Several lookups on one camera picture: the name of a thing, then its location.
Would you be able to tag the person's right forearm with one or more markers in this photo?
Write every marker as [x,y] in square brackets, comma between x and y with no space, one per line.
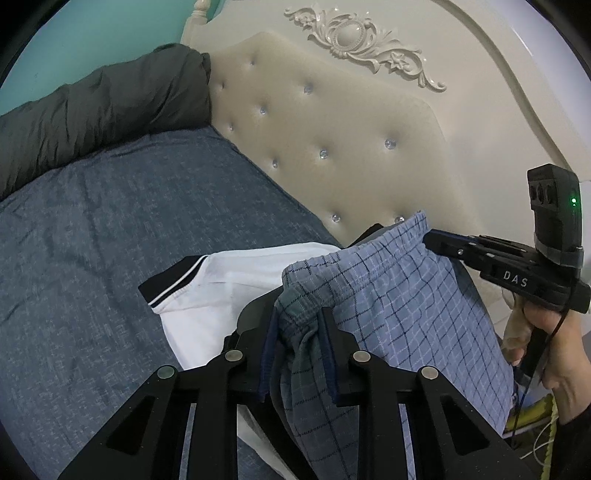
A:
[572,452]

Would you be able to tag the dark grey rolled duvet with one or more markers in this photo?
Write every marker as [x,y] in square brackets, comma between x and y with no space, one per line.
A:
[92,115]

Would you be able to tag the carved headboard ornament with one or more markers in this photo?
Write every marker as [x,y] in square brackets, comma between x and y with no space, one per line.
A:
[346,37]

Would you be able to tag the person's right hand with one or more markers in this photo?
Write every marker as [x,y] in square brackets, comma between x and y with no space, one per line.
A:
[570,360]

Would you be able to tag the yellow-green object on floor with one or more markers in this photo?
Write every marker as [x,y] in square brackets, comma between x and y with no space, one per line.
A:
[535,414]

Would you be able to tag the white shirt with black collar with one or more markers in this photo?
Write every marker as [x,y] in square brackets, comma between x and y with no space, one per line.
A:
[217,295]

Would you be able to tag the black folded garment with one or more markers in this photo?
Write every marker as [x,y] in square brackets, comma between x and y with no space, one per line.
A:
[369,233]

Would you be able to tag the cream bedpost finial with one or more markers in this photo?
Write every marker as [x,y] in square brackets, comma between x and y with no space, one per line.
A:
[196,18]

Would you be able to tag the bed with blue sheet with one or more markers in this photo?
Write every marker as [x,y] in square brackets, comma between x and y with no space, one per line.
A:
[92,254]

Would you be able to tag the cream tufted headboard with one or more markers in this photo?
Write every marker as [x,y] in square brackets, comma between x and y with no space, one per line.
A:
[346,129]

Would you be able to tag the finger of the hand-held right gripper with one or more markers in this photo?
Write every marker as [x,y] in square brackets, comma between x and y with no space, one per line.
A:
[457,251]
[489,241]

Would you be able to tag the blue plaid shorts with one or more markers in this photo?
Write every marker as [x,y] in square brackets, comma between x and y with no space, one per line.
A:
[406,314]

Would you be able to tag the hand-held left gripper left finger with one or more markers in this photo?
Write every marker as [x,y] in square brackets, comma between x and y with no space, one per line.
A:
[268,360]

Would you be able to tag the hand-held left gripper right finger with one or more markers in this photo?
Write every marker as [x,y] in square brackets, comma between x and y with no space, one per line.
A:
[330,360]

